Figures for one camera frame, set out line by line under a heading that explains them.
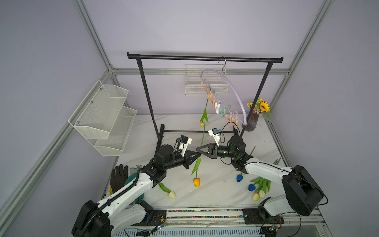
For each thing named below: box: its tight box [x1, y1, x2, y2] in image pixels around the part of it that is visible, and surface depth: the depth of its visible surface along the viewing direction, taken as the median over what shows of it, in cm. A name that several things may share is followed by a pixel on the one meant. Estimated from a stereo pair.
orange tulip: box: [190, 121, 206, 189], surface depth 73 cm
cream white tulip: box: [158, 182, 177, 200], surface depth 82 cm
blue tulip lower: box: [248, 181, 258, 192], surface depth 84 cm
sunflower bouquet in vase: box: [243, 98, 272, 132], surface depth 92 cm
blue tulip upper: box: [236, 172, 244, 183], surface depth 87 cm
